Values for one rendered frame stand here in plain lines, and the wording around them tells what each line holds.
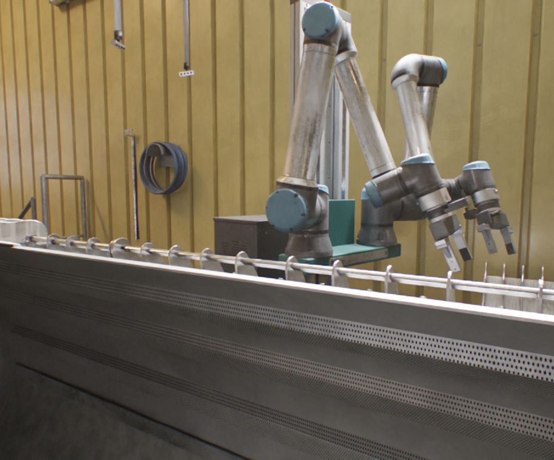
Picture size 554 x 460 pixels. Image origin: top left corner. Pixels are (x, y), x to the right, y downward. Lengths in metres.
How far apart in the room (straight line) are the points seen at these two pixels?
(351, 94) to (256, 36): 1.64
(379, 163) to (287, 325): 0.77
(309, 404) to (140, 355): 0.64
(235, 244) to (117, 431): 0.88
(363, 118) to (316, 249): 0.49
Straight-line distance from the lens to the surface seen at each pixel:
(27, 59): 5.26
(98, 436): 1.81
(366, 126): 1.45
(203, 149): 3.17
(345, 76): 1.50
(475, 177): 1.68
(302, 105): 1.37
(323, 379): 0.99
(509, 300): 2.36
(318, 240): 1.51
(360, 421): 1.09
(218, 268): 0.80
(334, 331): 0.79
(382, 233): 1.88
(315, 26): 1.41
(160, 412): 1.55
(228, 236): 1.92
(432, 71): 1.98
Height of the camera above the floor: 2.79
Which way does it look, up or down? 5 degrees down
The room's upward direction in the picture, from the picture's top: straight up
